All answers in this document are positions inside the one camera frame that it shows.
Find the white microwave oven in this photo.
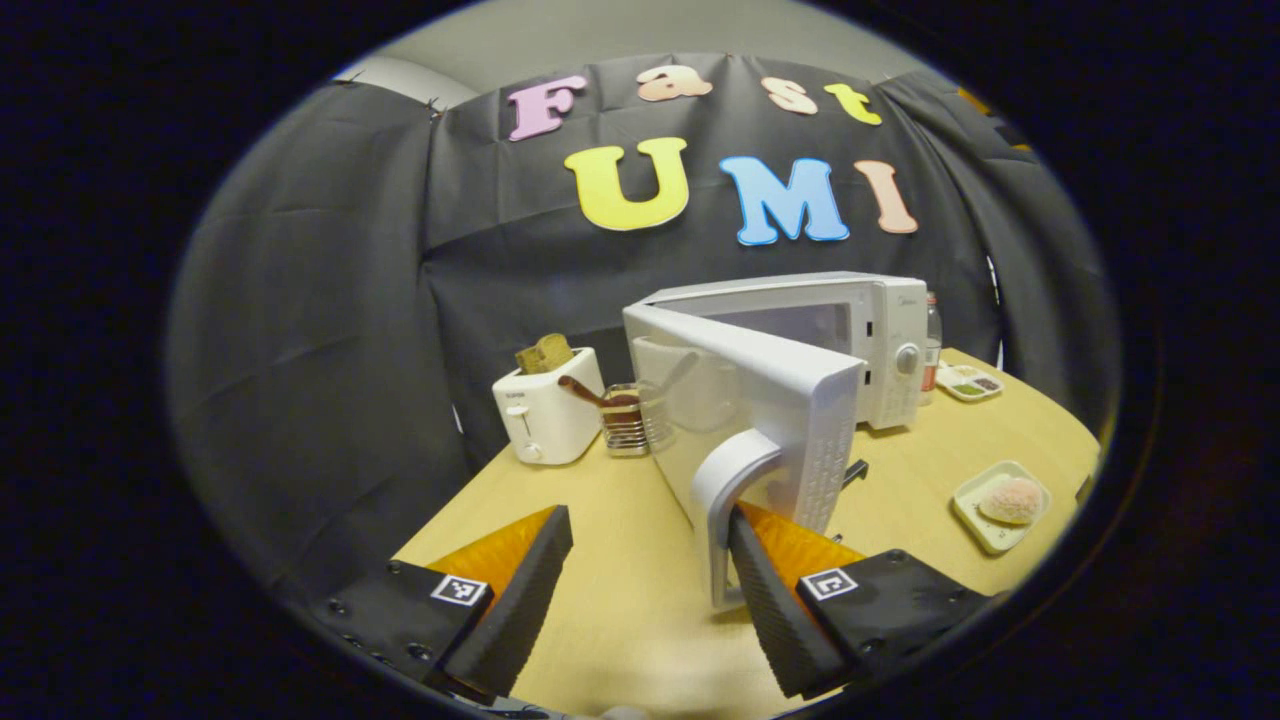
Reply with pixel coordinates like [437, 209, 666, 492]
[622, 271, 929, 613]

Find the white toaster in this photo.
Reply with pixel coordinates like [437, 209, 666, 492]
[492, 347, 607, 466]

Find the brown bread slice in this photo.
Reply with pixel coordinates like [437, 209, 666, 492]
[515, 333, 575, 376]

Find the cream square tray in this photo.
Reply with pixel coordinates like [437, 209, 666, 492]
[951, 460, 1053, 556]

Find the metal wire rack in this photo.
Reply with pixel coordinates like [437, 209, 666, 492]
[600, 383, 656, 458]

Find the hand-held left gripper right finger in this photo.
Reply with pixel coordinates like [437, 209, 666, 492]
[728, 500, 991, 701]

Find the white divided plate with beans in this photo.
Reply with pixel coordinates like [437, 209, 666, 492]
[935, 363, 1004, 403]

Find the brown wooden spoon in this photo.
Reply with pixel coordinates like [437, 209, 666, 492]
[558, 375, 641, 411]

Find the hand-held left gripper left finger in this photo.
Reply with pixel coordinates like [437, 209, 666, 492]
[325, 505, 574, 701]

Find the clear bottle with red label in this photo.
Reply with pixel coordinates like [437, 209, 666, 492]
[918, 292, 943, 407]

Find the round bun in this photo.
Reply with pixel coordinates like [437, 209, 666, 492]
[978, 476, 1046, 526]

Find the black backdrop cloth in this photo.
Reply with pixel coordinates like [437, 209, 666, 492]
[165, 52, 1121, 601]

